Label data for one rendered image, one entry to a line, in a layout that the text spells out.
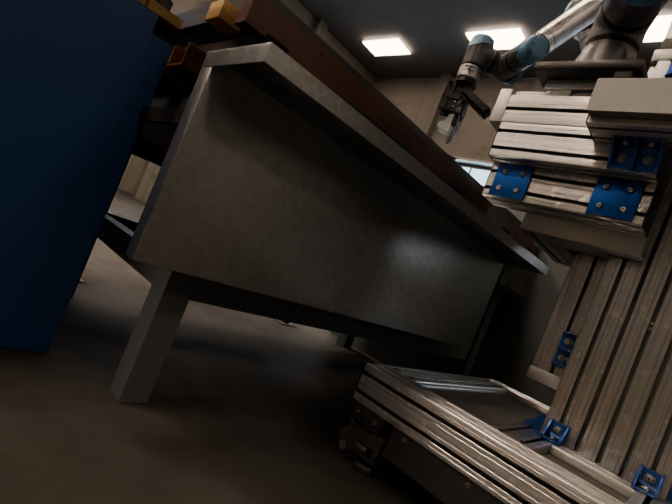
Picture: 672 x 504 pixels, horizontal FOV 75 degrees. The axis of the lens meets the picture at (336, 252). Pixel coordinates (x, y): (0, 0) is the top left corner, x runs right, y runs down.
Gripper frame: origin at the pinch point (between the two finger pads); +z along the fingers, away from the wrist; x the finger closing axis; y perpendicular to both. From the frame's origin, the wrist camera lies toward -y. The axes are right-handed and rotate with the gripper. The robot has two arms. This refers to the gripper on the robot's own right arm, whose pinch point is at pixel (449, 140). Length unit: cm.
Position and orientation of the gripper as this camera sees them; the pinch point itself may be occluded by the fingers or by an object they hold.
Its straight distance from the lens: 150.1
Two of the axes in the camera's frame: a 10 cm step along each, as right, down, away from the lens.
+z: -3.7, 9.3, -0.1
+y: -8.7, -3.5, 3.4
